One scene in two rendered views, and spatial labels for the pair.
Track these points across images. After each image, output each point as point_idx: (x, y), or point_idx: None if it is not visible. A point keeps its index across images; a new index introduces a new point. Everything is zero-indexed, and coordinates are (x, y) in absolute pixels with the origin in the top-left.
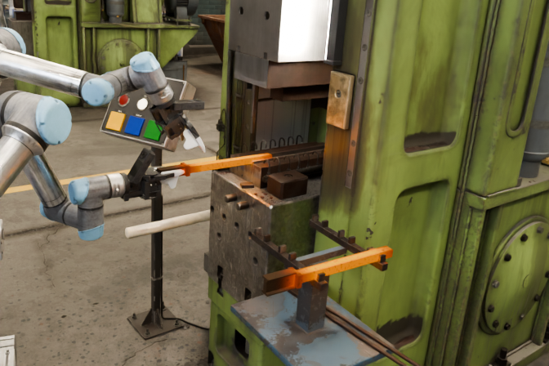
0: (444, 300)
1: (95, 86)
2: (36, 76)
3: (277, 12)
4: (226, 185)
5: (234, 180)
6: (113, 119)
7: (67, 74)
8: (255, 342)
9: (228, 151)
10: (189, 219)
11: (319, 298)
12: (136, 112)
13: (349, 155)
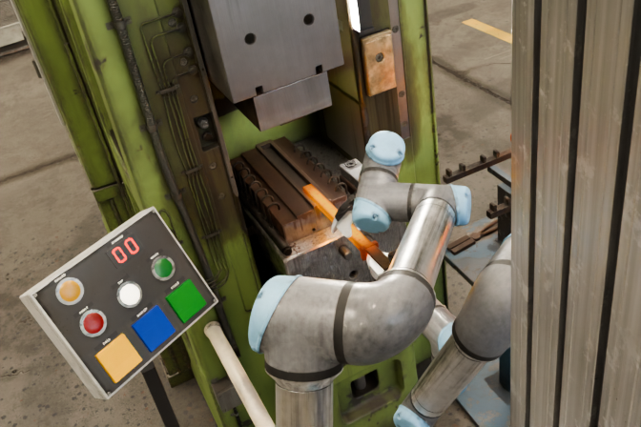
0: None
1: (469, 193)
2: (444, 253)
3: (328, 7)
4: (322, 251)
5: (324, 238)
6: (115, 358)
7: (446, 215)
8: (405, 349)
9: (202, 250)
10: (238, 361)
11: None
12: (133, 314)
13: (400, 109)
